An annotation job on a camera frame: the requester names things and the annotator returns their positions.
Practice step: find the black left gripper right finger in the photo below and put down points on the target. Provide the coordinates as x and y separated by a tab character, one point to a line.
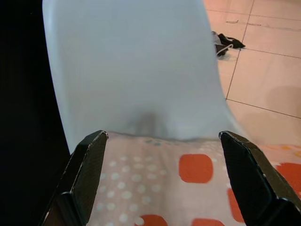
261	188

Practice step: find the white plastic shell chair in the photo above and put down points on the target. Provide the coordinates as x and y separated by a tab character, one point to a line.
131	70

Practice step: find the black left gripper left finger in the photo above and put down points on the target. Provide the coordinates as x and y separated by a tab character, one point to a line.
80	183

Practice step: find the soft fabric pillow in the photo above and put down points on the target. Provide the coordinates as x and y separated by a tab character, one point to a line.
145	183

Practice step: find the black shoes on floor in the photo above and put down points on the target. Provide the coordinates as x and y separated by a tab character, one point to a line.
231	42

